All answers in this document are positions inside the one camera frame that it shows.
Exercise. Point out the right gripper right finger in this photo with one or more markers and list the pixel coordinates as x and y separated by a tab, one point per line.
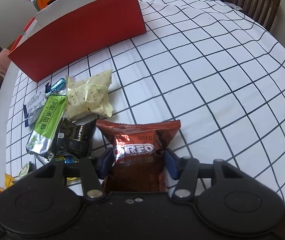
185	171

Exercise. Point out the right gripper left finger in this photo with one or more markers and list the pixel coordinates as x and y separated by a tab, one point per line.
92	170

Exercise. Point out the black snack packet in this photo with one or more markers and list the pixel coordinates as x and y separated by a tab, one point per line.
74	140

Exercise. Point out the red Oreo snack bag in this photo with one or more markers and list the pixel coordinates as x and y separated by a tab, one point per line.
138	155

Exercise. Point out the green silver snack packet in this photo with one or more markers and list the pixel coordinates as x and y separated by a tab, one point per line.
45	127

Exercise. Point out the green white jelly cup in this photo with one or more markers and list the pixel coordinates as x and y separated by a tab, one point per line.
27	169

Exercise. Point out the pale yellow snack packet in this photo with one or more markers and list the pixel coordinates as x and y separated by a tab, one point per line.
89	96

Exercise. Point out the white blue biscuit packet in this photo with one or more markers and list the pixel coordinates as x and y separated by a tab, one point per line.
33	107

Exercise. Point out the blue foil candy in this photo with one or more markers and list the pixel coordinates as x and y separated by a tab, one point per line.
58	88

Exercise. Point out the yellow minion jelly cup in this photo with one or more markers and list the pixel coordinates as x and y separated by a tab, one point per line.
70	166

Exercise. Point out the white grid tablecloth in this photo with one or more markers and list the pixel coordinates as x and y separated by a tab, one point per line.
216	70

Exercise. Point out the pink towel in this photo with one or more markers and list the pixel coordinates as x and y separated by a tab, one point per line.
4	62

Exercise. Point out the red cardboard box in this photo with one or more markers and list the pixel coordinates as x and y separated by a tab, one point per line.
68	30

